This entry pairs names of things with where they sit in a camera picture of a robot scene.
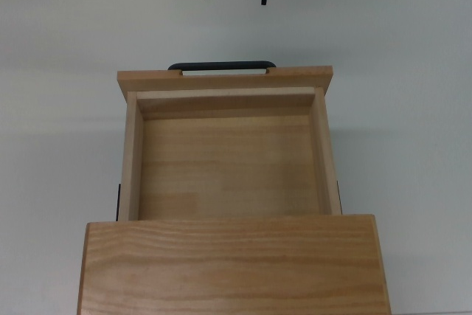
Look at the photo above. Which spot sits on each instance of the wooden two-drawer cabinet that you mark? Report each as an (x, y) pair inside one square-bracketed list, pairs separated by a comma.
[(232, 267)]

